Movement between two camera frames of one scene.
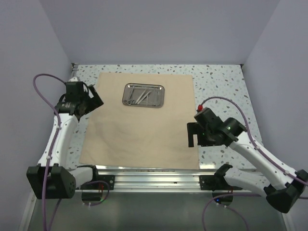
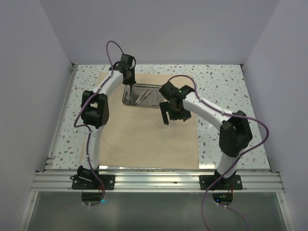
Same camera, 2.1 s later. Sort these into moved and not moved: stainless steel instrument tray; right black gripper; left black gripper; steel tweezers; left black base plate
Moved: right black gripper; left black gripper
Not moved: left black base plate; steel tweezers; stainless steel instrument tray
